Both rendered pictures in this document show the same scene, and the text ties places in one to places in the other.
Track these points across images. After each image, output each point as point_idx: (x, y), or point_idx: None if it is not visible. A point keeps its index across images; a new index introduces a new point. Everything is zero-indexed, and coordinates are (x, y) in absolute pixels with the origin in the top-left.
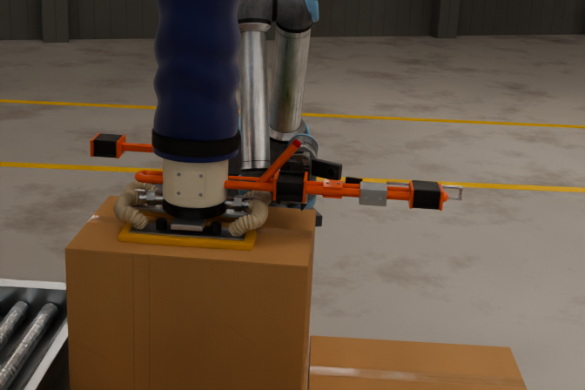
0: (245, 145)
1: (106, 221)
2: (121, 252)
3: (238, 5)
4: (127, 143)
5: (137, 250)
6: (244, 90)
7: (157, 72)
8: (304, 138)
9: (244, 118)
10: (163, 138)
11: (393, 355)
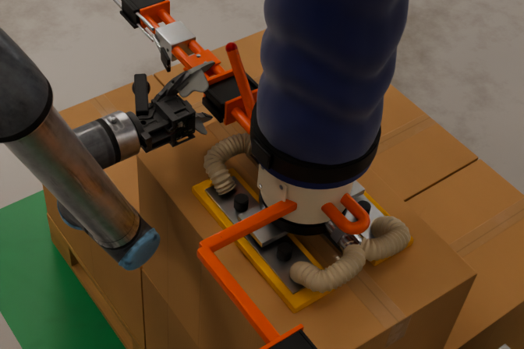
0: (125, 209)
1: (384, 299)
2: (426, 223)
3: (23, 83)
4: (271, 334)
5: (408, 214)
6: (93, 166)
7: (391, 70)
8: (85, 130)
9: (110, 191)
10: (380, 125)
11: (123, 188)
